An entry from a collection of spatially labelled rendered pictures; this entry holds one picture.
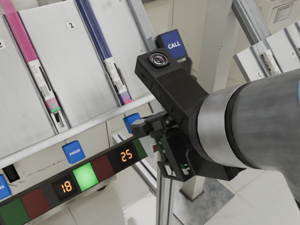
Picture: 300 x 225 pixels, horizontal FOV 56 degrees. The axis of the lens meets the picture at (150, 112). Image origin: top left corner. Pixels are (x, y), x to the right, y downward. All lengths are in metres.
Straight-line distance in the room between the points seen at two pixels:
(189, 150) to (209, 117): 0.10
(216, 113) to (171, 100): 0.08
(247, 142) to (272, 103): 0.04
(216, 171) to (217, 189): 0.94
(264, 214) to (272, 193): 0.12
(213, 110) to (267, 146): 0.06
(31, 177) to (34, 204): 0.49
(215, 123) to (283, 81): 0.07
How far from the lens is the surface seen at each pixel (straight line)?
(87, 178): 0.47
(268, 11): 1.28
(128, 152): 0.48
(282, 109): 0.19
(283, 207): 1.29
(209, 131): 0.25
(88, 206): 1.20
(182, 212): 1.16
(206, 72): 0.77
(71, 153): 0.44
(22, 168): 0.91
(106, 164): 0.47
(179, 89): 0.32
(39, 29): 0.47
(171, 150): 0.32
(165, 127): 0.32
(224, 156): 0.25
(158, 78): 0.32
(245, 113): 0.21
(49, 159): 0.92
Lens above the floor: 1.03
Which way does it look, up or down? 42 degrees down
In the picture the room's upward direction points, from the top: straight up
